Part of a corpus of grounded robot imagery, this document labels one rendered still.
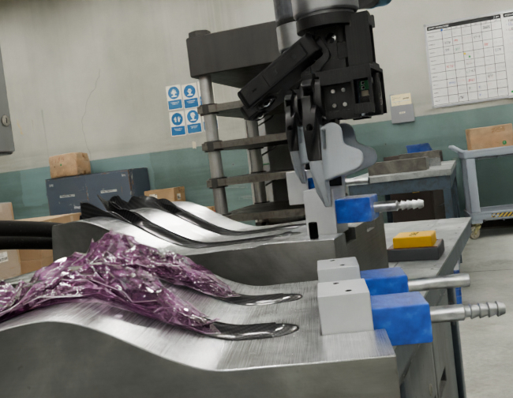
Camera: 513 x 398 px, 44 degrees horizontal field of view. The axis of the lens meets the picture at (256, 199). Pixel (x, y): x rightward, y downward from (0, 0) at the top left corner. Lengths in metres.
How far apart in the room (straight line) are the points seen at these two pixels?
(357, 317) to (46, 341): 0.21
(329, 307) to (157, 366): 0.12
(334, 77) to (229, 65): 4.23
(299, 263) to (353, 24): 0.27
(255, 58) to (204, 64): 0.41
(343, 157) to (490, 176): 6.56
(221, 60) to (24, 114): 4.70
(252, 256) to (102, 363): 0.33
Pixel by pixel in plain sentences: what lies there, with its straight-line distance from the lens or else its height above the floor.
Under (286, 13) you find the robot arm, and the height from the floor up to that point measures 1.21.
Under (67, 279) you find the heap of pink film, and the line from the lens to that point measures 0.48.
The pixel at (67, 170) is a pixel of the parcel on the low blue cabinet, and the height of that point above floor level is 1.19.
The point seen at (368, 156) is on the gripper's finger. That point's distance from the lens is 0.77.
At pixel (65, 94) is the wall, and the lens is 8.82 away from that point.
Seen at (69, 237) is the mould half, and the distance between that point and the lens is 0.85.
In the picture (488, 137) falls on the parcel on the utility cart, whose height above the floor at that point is 0.98.
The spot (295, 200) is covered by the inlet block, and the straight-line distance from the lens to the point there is 1.05.
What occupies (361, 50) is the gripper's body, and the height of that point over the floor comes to 1.09.
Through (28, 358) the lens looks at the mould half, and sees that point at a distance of 0.44.
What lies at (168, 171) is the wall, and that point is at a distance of 8.07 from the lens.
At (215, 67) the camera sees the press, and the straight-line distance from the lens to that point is 4.98.
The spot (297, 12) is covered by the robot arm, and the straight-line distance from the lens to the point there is 0.74.
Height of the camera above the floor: 0.98
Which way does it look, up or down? 3 degrees down
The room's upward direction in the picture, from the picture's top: 7 degrees counter-clockwise
